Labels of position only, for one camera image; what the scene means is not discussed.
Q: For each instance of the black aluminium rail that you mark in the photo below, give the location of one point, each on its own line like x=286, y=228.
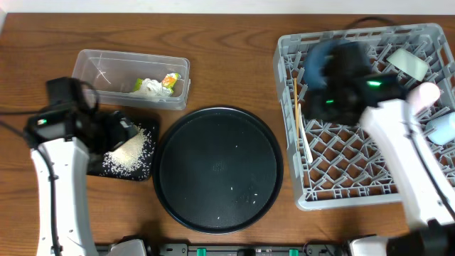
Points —
x=175, y=249

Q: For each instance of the white paper napkin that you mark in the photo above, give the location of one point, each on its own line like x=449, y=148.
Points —
x=151, y=88

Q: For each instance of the white plastic spoon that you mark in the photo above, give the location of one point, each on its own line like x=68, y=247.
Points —
x=307, y=149

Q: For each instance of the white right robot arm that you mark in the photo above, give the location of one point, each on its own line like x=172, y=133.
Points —
x=427, y=196

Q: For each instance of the wooden chopstick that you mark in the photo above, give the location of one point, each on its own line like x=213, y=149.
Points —
x=296, y=110

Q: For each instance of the blue plate with rice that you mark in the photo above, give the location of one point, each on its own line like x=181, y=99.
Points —
x=315, y=62

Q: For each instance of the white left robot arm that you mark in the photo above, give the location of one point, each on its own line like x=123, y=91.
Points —
x=62, y=138

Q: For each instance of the green bowl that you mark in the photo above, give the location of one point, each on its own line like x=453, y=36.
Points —
x=408, y=63

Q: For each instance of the grey plastic dishwasher rack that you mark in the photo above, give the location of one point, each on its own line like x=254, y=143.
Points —
x=348, y=170

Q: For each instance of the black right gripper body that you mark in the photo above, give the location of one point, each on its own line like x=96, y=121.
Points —
x=329, y=107

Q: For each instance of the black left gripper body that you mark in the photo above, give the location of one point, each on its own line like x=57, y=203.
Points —
x=119, y=130

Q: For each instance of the pile of white rice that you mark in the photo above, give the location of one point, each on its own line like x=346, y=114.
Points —
x=132, y=161

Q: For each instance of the light blue cup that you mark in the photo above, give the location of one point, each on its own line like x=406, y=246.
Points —
x=441, y=129

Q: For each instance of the round black serving tray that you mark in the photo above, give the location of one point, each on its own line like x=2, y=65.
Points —
x=218, y=170

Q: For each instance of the clear plastic waste bin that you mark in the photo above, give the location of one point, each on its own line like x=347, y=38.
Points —
x=114, y=75

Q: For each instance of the pink cup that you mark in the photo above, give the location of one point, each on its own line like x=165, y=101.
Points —
x=423, y=96

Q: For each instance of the black rectangular tray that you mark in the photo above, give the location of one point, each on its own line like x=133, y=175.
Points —
x=148, y=123

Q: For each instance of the yellow green snack wrapper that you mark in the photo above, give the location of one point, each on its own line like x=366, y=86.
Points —
x=170, y=80

